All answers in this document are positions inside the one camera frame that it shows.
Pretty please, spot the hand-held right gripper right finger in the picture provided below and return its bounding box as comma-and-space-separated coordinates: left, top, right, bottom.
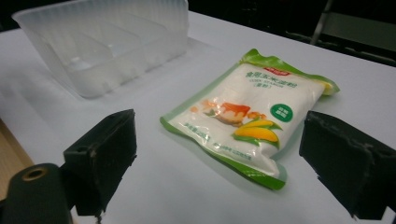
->
298, 110, 396, 221

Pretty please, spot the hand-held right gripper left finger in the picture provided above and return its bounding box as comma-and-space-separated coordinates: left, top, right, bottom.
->
63, 108, 138, 217

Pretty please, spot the clear plastic bin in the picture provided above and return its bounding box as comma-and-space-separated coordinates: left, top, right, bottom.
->
11, 0, 190, 100

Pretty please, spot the green and white powder bag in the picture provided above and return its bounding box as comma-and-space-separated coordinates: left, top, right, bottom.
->
160, 48, 341, 191

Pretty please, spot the metal stand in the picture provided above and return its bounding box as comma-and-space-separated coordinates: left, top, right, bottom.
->
284, 0, 396, 67

